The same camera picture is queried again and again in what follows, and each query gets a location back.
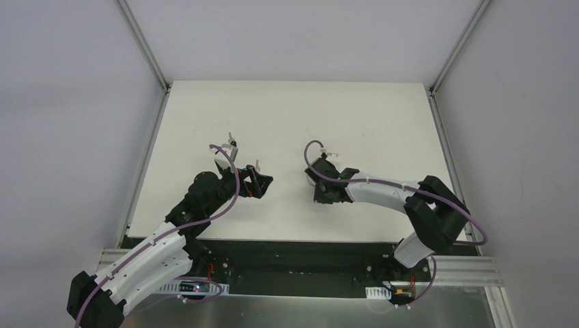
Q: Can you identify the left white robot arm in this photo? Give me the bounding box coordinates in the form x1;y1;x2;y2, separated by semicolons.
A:
66;165;274;327

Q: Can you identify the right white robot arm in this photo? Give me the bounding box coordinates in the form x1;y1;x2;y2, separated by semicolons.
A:
305;156;469;280

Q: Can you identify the key with black head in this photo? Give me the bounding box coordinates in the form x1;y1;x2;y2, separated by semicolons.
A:
228;133;238;154

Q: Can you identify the left white controller board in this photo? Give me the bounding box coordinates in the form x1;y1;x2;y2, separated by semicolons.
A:
154;279;229;296

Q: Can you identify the white controller board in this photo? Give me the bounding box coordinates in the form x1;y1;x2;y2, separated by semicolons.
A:
365;287;415;305
154;279;229;296

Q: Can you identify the right white controller board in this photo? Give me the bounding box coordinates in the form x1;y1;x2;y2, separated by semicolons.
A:
365;287;415;305

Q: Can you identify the key with blue frame tag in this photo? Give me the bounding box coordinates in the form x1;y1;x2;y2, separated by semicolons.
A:
244;160;261;173

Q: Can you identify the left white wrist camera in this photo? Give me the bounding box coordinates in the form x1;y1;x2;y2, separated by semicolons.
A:
214;143;238;169

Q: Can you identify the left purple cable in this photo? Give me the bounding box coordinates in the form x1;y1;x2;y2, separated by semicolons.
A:
74;143;240;328

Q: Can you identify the purple cable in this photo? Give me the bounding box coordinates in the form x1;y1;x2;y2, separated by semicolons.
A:
302;139;490;313
74;143;240;328

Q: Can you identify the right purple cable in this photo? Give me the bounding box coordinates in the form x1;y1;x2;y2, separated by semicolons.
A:
302;139;490;313

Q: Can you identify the black metal base rail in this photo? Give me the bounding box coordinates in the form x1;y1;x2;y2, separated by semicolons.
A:
119;235;433;300

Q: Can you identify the left aluminium frame post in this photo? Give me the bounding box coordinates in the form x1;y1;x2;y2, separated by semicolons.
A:
115;0;171;94

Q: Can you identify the aluminium frame post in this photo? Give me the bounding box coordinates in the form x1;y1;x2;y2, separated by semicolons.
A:
429;0;494;96
115;0;171;94

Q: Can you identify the right aluminium frame post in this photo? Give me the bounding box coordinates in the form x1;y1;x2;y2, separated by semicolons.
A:
429;0;494;96

